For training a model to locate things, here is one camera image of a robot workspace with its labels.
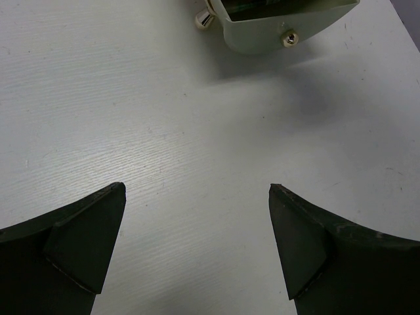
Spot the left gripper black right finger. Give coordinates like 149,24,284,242
268,184,419,314

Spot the round wooden drawer cabinet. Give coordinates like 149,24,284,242
195,0,360,54

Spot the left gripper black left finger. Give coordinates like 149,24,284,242
1,182,126,314

